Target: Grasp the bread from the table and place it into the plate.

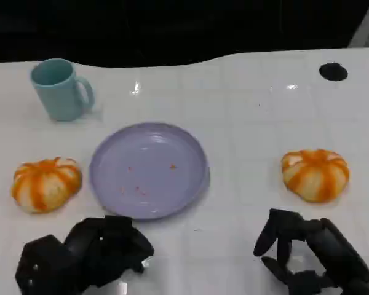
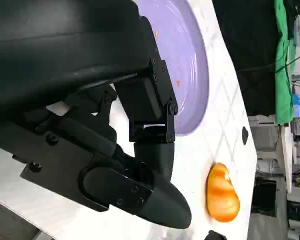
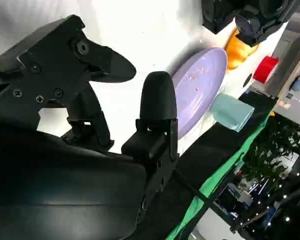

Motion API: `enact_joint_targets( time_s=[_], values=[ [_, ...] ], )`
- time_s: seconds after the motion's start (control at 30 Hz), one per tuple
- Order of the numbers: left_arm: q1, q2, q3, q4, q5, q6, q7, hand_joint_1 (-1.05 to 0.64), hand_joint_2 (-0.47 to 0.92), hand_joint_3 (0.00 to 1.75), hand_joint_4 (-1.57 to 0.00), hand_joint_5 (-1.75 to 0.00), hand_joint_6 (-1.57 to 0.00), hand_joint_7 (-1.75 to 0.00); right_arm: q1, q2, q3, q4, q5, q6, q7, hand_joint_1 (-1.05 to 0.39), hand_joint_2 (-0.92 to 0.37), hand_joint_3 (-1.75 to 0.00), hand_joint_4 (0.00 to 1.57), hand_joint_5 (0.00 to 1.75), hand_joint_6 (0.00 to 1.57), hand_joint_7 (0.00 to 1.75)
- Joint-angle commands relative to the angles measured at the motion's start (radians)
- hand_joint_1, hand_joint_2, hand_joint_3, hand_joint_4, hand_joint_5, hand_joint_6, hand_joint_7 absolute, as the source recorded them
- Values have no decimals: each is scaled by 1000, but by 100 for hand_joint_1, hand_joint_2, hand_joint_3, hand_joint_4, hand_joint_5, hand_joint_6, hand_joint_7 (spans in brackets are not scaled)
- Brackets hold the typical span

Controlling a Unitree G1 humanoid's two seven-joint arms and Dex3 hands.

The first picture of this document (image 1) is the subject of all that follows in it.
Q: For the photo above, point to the black round table grommet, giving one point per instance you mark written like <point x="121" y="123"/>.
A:
<point x="333" y="72"/>

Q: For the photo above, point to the pale green mug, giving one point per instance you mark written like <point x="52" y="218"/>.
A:
<point x="60" y="90"/>

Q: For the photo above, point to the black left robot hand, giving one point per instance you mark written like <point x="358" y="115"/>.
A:
<point x="110" y="246"/>

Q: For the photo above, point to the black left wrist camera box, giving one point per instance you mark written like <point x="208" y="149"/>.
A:
<point x="44" y="265"/>

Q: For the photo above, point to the white slanted post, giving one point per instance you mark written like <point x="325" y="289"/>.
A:
<point x="367" y="26"/>

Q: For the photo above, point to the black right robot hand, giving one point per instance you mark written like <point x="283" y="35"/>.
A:
<point x="332" y="246"/>

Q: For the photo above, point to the lilac plate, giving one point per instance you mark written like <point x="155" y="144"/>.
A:
<point x="149" y="170"/>

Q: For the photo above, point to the orange and white bread roll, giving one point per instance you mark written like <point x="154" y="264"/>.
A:
<point x="46" y="184"/>
<point x="315" y="175"/>

